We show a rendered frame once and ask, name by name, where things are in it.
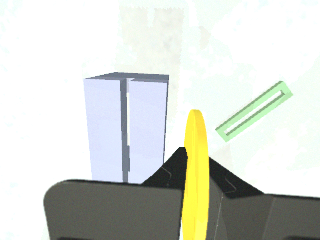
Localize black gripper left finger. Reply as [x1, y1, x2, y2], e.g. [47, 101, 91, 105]
[43, 147, 188, 240]

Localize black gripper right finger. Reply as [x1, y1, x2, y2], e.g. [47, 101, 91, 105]
[205, 156, 320, 240]

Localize thin gold coin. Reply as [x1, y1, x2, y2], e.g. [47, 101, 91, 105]
[182, 109, 209, 240]

